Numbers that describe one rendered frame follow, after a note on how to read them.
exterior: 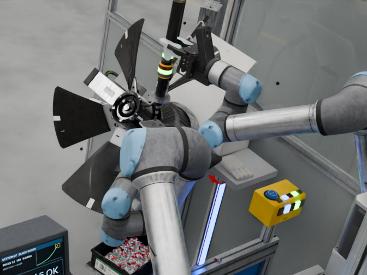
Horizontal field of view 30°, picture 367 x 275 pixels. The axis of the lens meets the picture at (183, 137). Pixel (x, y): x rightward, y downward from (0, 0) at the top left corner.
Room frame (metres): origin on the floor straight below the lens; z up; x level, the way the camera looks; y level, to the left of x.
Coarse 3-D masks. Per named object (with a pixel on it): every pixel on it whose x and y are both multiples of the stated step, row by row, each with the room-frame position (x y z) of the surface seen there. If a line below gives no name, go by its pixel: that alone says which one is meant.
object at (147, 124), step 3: (150, 120) 1.99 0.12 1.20; (153, 120) 2.00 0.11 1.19; (156, 120) 2.01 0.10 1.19; (141, 123) 1.95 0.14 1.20; (144, 123) 1.96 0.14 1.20; (147, 123) 1.96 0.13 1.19; (150, 123) 1.97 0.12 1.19; (156, 123) 1.98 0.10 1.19; (159, 123) 1.99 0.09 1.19; (162, 123) 2.00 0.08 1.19; (141, 126) 1.94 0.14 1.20; (144, 126) 1.94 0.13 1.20; (147, 126) 1.95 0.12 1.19; (150, 126) 1.95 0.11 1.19; (156, 126) 1.97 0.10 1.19; (159, 126) 1.97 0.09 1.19; (162, 126) 1.98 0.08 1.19
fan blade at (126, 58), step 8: (136, 24) 2.28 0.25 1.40; (128, 32) 2.29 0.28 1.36; (136, 32) 2.24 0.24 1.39; (120, 40) 2.33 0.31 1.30; (128, 40) 2.26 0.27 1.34; (136, 40) 2.21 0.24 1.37; (120, 48) 2.31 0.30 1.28; (128, 48) 2.24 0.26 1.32; (136, 48) 2.18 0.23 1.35; (120, 56) 2.29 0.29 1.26; (128, 56) 2.21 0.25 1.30; (136, 56) 2.16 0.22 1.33; (120, 64) 2.28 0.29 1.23; (128, 64) 2.19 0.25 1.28; (128, 72) 2.18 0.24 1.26; (128, 80) 2.17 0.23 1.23; (128, 88) 2.15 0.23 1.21
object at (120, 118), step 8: (120, 96) 2.03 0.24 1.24; (128, 96) 2.03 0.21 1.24; (136, 96) 2.01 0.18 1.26; (120, 104) 2.01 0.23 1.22; (128, 104) 2.01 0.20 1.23; (136, 104) 1.99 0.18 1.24; (144, 104) 1.99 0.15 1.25; (112, 112) 1.99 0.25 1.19; (120, 112) 1.98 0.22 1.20; (128, 112) 1.97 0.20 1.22; (136, 112) 1.96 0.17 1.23; (144, 112) 1.98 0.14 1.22; (152, 112) 2.05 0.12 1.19; (160, 112) 2.05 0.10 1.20; (120, 120) 1.96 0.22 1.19; (128, 120) 1.95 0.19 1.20; (136, 120) 1.95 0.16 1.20; (144, 120) 1.98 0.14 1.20; (160, 120) 2.03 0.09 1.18; (128, 128) 1.97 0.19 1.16
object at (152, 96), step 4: (172, 68) 2.00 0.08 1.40; (172, 72) 2.01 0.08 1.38; (172, 76) 2.00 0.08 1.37; (168, 80) 1.98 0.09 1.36; (168, 84) 1.99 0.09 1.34; (152, 92) 1.97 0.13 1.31; (152, 96) 1.94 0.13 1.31; (156, 96) 1.95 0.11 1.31; (168, 96) 1.97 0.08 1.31; (152, 100) 1.93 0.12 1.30; (156, 100) 1.93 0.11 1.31; (160, 100) 1.93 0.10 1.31; (164, 100) 1.93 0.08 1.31; (168, 100) 1.95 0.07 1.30
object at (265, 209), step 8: (272, 184) 1.96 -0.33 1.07; (280, 184) 1.97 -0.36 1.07; (288, 184) 1.98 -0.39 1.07; (256, 192) 1.89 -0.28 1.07; (264, 192) 1.90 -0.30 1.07; (280, 192) 1.92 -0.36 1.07; (288, 192) 1.93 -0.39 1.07; (256, 200) 1.89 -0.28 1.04; (264, 200) 1.86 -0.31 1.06; (272, 200) 1.86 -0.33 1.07; (288, 200) 1.88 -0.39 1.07; (296, 200) 1.91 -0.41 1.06; (256, 208) 1.88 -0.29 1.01; (264, 208) 1.86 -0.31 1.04; (272, 208) 1.84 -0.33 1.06; (256, 216) 1.87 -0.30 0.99; (264, 216) 1.85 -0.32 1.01; (272, 216) 1.83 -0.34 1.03; (280, 216) 1.86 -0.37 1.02; (288, 216) 1.90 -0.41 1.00; (272, 224) 1.84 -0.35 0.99
